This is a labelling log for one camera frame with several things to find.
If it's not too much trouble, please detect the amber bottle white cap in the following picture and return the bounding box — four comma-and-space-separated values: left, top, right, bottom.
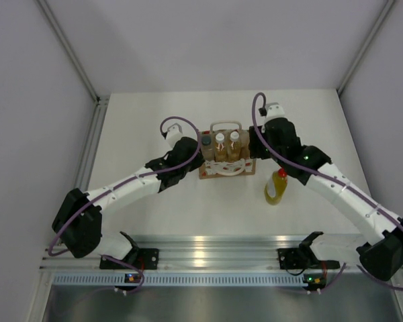
215, 133, 227, 162
228, 131, 241, 162

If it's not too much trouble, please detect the yellow bottle red cap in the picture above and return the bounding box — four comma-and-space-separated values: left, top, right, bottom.
264, 168, 288, 205

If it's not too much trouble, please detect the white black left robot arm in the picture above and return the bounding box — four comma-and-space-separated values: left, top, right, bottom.
52, 137, 204, 268

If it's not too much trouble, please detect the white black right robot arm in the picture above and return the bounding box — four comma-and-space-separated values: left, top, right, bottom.
249, 117, 403, 282

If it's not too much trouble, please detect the clear bottle grey cap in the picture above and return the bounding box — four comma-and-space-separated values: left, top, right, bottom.
201, 135, 214, 161

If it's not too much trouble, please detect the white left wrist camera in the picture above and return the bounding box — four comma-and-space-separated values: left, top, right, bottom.
165, 123, 183, 147

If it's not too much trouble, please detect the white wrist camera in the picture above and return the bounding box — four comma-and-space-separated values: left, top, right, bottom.
165, 123, 183, 147
259, 102, 285, 119

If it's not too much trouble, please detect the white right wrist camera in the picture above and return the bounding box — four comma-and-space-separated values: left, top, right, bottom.
259, 102, 285, 119

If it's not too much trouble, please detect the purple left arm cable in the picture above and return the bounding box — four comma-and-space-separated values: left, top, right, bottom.
46, 115, 202, 296

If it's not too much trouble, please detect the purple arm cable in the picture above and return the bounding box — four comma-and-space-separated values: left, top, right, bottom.
46, 115, 202, 296
252, 92, 403, 296

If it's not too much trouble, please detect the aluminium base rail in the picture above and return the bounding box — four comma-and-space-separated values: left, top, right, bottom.
40, 234, 403, 273

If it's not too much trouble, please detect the aluminium frame post right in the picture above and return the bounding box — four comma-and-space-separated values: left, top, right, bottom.
336, 0, 397, 97

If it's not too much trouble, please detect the aluminium frame post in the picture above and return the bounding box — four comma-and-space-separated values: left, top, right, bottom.
34, 0, 99, 102
336, 0, 397, 97

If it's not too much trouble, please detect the white slotted cable duct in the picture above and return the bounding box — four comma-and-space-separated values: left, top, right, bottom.
52, 272, 308, 287

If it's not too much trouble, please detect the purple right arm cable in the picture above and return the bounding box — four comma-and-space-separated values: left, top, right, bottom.
252, 92, 403, 296

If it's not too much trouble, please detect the aluminium frame post left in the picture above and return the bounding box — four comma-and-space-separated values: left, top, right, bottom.
34, 0, 99, 102

